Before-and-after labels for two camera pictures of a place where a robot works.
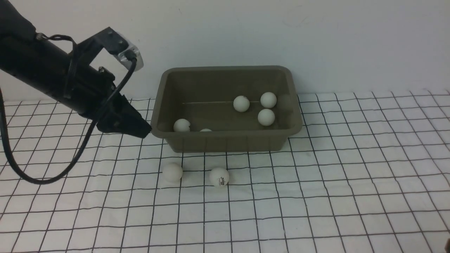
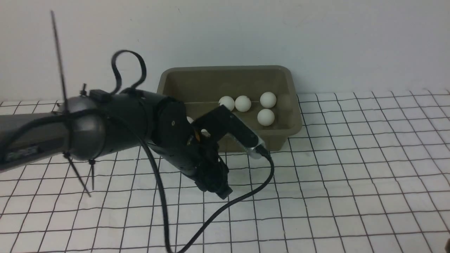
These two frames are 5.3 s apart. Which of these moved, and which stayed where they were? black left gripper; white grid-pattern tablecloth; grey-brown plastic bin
Moved: black left gripper
Stayed: white grid-pattern tablecloth; grey-brown plastic bin
